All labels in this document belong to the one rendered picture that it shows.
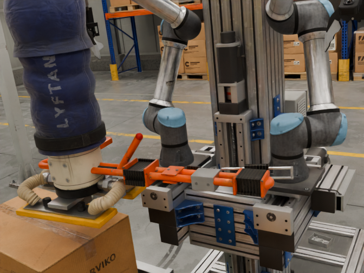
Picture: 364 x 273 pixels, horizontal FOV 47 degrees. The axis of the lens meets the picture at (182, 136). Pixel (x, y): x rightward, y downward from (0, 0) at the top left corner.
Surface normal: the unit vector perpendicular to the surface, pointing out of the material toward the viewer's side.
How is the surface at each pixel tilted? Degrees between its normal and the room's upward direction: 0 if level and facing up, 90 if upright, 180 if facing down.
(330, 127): 69
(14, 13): 85
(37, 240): 0
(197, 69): 93
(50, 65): 102
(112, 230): 90
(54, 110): 74
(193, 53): 93
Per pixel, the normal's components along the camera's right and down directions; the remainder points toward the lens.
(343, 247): -0.11, -0.94
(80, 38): 0.84, -0.23
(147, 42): -0.51, 0.32
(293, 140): 0.00, 0.32
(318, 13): -0.04, -0.04
